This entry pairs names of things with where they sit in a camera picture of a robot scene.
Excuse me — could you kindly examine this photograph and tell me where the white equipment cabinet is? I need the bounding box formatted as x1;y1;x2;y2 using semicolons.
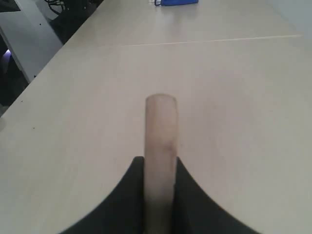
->
0;0;63;83

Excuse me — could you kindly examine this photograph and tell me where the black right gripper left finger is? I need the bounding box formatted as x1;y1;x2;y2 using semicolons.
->
62;156;144;234

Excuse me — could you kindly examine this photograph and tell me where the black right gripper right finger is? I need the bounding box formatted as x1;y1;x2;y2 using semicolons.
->
172;158;257;234

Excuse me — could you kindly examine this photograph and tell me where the wide white bristle paintbrush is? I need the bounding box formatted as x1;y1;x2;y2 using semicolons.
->
144;94;178;234

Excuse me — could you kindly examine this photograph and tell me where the clear acrylic stand blue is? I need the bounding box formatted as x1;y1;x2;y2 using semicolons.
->
149;0;199;6

